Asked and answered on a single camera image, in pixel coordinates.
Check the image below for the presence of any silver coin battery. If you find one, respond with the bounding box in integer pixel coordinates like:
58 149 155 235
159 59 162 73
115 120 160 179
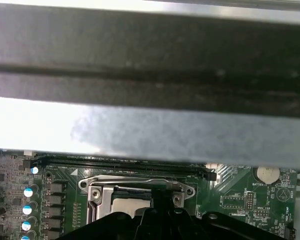
256 166 281 186

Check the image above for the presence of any CPU socket with metal frame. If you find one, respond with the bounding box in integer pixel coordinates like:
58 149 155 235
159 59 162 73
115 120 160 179
77 174 196 226

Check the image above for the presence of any metal socket cover frame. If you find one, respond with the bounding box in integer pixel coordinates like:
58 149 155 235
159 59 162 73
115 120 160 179
88 183 186 222

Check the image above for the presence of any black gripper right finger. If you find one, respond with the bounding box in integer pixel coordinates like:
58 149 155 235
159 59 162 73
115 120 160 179
162 189 287 240

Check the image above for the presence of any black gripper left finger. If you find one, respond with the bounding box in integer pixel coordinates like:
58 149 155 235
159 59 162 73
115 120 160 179
62 189 165 240

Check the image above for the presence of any black RAM slot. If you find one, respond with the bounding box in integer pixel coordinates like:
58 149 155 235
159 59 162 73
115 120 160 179
22 159 218 182
34 153 206 167

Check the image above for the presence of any silver CPU with green edge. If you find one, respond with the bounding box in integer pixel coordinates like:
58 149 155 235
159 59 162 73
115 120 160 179
111 186 155 218

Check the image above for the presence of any thin metal locking lever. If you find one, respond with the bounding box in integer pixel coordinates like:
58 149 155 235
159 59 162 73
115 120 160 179
88 174 185 188

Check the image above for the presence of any green motherboard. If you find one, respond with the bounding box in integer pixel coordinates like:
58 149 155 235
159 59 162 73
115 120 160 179
0 148 300 240

